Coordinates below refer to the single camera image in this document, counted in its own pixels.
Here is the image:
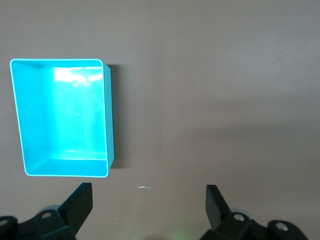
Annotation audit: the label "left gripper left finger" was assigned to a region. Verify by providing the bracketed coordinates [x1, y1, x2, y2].
[17, 182, 94, 240]

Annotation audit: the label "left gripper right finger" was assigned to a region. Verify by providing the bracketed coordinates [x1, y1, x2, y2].
[202, 184, 268, 240]

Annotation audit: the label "teal plastic bin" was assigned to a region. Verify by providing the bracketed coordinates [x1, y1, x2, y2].
[9, 58, 118, 178]

